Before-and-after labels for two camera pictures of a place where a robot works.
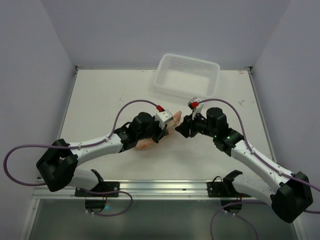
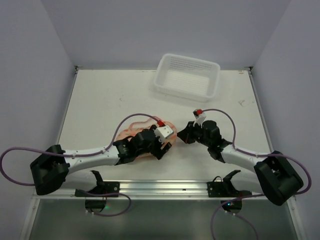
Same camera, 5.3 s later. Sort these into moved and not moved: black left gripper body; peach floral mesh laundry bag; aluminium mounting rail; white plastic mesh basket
Moved: black left gripper body; peach floral mesh laundry bag
Not moved: white plastic mesh basket; aluminium mounting rail
